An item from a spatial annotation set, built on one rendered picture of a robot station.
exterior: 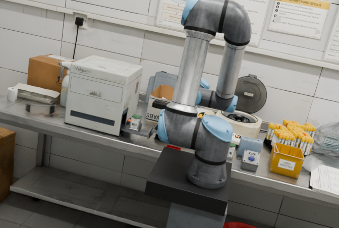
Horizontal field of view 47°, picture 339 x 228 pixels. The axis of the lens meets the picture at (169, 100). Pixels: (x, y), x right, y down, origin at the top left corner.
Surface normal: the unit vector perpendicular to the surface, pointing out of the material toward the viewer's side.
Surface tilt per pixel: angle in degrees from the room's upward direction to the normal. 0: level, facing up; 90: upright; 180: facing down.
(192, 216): 90
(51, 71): 87
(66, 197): 0
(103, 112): 90
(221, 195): 4
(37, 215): 0
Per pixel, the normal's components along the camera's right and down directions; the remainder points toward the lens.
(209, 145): -0.22, 0.31
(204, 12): -0.13, 0.11
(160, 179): 0.17, -0.92
